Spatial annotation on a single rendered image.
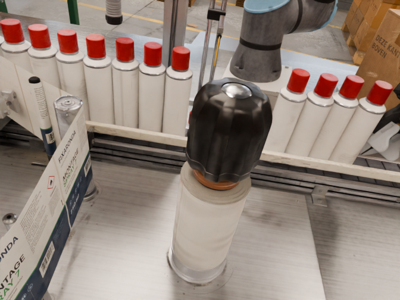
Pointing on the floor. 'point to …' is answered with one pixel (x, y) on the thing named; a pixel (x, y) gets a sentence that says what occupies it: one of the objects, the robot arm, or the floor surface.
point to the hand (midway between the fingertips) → (365, 147)
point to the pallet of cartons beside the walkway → (364, 25)
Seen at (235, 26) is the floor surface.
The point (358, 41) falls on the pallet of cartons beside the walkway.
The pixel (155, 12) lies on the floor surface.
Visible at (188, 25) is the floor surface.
